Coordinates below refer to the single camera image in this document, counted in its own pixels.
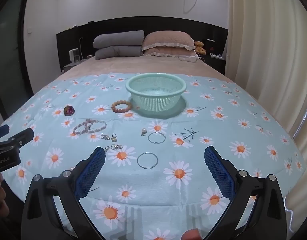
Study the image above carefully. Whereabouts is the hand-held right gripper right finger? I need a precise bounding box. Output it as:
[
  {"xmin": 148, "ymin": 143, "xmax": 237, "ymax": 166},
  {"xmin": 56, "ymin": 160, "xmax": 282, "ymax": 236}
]
[{"xmin": 204, "ymin": 145, "xmax": 287, "ymax": 240}]

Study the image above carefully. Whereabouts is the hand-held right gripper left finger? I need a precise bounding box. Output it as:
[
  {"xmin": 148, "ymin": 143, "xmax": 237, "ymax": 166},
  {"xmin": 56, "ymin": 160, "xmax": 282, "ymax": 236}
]
[{"xmin": 21, "ymin": 147, "xmax": 106, "ymax": 240}]

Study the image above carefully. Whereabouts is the pink bead bracelet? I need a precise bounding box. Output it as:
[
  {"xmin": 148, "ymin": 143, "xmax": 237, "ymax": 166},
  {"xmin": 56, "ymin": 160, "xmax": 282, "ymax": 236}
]
[
  {"xmin": 73, "ymin": 121, "xmax": 93, "ymax": 135},
  {"xmin": 85, "ymin": 119, "xmax": 107, "ymax": 133}
]

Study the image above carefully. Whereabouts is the silver hoop bangle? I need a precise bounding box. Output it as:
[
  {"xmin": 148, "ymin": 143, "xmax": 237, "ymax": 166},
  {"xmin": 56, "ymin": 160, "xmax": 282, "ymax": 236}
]
[
  {"xmin": 148, "ymin": 131, "xmax": 167, "ymax": 144},
  {"xmin": 137, "ymin": 152, "xmax": 159, "ymax": 170}
]

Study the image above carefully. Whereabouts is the brown wooden bead bracelet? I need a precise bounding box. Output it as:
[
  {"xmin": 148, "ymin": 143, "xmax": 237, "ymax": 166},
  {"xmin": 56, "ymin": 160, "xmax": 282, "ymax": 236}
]
[{"xmin": 111, "ymin": 100, "xmax": 133, "ymax": 114}]

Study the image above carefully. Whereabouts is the green plastic mesh basket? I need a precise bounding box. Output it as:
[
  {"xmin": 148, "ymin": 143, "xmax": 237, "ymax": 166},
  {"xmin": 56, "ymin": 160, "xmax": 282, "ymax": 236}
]
[{"xmin": 125, "ymin": 73, "xmax": 187, "ymax": 112}]

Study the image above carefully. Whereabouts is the person's right hand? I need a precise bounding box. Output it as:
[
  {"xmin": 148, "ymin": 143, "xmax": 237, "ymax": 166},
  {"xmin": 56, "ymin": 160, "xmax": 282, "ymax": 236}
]
[{"xmin": 181, "ymin": 228, "xmax": 203, "ymax": 240}]

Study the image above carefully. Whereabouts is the blue daisy print sheet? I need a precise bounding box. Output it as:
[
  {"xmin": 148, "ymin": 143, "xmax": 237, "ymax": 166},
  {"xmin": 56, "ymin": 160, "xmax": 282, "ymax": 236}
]
[{"xmin": 0, "ymin": 73, "xmax": 307, "ymax": 240}]

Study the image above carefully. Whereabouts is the dark glass door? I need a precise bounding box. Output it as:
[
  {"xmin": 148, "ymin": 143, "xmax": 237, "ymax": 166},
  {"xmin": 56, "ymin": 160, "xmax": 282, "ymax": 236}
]
[{"xmin": 0, "ymin": 0, "xmax": 34, "ymax": 128}]

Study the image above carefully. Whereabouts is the grey nightstand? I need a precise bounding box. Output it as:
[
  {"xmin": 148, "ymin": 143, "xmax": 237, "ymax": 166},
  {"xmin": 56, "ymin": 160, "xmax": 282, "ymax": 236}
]
[{"xmin": 64, "ymin": 59, "xmax": 87, "ymax": 74}]

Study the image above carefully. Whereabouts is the small white appliance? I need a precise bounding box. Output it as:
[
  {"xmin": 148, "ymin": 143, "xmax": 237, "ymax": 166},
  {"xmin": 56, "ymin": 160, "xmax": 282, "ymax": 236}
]
[{"xmin": 69, "ymin": 48, "xmax": 80, "ymax": 63}]

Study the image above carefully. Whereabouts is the beige bed cover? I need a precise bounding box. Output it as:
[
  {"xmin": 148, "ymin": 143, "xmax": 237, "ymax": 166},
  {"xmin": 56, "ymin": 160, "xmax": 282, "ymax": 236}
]
[{"xmin": 61, "ymin": 54, "xmax": 234, "ymax": 83}]

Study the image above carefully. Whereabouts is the grey folded quilt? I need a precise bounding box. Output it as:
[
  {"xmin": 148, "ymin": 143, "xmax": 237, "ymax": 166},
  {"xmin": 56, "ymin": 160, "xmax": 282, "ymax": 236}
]
[
  {"xmin": 95, "ymin": 45, "xmax": 143, "ymax": 60},
  {"xmin": 93, "ymin": 30, "xmax": 145, "ymax": 49}
]

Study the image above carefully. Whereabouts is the brown teddy bear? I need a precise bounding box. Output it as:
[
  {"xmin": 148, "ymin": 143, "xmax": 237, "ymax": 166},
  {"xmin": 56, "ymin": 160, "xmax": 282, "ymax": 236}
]
[{"xmin": 194, "ymin": 41, "xmax": 206, "ymax": 55}]

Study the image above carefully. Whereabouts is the cream curtain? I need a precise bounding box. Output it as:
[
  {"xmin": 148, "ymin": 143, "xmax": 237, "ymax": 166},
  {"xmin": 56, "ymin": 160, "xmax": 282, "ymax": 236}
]
[{"xmin": 225, "ymin": 0, "xmax": 307, "ymax": 207}]

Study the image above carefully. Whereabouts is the pink frilled pillow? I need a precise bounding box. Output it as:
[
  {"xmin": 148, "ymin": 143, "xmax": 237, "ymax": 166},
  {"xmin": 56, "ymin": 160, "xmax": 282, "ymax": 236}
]
[
  {"xmin": 143, "ymin": 48, "xmax": 197, "ymax": 57},
  {"xmin": 141, "ymin": 31, "xmax": 195, "ymax": 52}
]

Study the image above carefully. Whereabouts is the black headboard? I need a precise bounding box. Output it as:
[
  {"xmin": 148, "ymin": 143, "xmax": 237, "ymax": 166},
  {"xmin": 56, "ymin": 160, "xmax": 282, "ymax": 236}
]
[{"xmin": 56, "ymin": 17, "xmax": 229, "ymax": 75}]

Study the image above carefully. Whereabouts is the white corded device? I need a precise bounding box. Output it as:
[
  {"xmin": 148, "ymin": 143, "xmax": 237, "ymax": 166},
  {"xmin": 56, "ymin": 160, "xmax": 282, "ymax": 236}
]
[{"xmin": 179, "ymin": 54, "xmax": 205, "ymax": 63}]

